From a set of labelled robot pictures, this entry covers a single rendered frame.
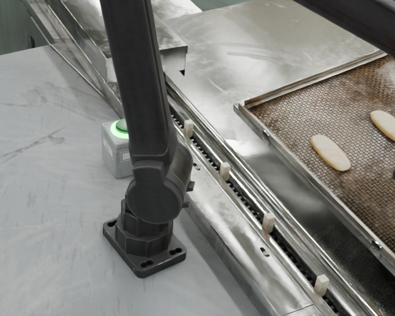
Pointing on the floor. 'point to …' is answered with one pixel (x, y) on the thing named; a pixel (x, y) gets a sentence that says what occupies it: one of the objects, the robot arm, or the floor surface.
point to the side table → (74, 208)
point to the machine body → (12, 7)
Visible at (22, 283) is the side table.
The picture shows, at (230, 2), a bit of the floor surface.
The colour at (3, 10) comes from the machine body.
